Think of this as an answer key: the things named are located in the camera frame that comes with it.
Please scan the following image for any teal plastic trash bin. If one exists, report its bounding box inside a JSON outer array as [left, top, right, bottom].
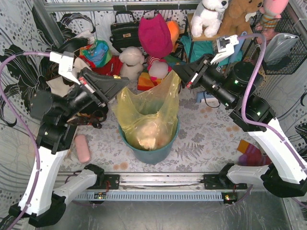
[[118, 117, 180, 165]]

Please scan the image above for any black wire basket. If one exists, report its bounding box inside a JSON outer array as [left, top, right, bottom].
[[252, 11, 307, 75]]

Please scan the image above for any teal folded cloth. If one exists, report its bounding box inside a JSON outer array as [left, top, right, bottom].
[[180, 35, 243, 66]]

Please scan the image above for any brown patterned handbag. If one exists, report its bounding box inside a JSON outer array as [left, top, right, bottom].
[[71, 103, 108, 129]]

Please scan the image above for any colourful printed bag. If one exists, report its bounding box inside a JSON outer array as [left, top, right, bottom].
[[79, 40, 112, 69]]

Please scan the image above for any pink glasses case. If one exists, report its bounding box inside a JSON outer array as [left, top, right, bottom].
[[74, 135, 91, 163]]

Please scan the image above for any orange plush toy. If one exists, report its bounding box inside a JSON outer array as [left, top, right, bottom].
[[166, 21, 179, 52]]

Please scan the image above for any red cloth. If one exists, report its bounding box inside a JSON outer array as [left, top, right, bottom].
[[84, 56, 123, 76]]

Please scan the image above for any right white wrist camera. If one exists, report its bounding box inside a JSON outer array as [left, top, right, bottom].
[[211, 35, 239, 65]]

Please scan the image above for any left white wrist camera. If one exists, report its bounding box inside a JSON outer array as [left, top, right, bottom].
[[49, 51, 80, 85]]

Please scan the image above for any purple cable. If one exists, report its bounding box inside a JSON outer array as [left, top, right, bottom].
[[0, 51, 52, 230], [238, 33, 307, 209]]

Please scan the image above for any pink plush pig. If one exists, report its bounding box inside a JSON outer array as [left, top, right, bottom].
[[147, 56, 172, 81]]

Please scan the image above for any rainbow striped bag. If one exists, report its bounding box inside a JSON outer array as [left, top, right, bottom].
[[137, 55, 187, 92]]

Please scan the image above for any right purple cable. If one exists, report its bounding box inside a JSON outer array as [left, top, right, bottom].
[[238, 33, 307, 209]]

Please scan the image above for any brown plush bear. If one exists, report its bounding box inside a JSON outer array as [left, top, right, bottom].
[[218, 0, 264, 36]]

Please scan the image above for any black leather handbag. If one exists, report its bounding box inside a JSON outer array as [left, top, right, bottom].
[[109, 11, 141, 53]]

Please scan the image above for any purple orange sock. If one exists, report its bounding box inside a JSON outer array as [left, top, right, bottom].
[[237, 140, 272, 166]]

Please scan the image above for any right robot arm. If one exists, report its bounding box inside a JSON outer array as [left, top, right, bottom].
[[173, 56, 307, 198]]

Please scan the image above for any white plush dog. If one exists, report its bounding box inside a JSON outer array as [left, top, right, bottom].
[[191, 0, 229, 38]]

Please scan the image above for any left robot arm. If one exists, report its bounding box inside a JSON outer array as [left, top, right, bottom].
[[9, 68, 129, 228]]

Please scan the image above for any yellow plastic trash bag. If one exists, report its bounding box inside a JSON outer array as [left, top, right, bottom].
[[112, 70, 181, 150]]

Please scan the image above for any black metal shelf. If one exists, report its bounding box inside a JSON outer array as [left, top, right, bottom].
[[181, 13, 262, 90]]

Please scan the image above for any cream plush sheep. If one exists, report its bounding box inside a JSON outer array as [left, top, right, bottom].
[[119, 46, 145, 81]]

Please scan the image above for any cream canvas tote bag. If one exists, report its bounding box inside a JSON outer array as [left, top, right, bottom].
[[47, 57, 82, 97]]

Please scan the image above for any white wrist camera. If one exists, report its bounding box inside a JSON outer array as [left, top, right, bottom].
[[49, 51, 80, 85], [211, 35, 239, 65]]

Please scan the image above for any silver foil pouch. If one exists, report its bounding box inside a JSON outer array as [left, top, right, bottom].
[[263, 33, 299, 62]]

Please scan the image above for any pink plush toy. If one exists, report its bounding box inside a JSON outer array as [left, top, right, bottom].
[[259, 0, 289, 21]]

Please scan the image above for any magenta fuzzy bag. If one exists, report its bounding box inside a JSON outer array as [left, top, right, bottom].
[[138, 13, 173, 58]]

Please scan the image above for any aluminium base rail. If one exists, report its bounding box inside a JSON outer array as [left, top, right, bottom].
[[35, 171, 292, 192]]

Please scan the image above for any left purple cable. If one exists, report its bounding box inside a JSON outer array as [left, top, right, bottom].
[[0, 51, 52, 230]]

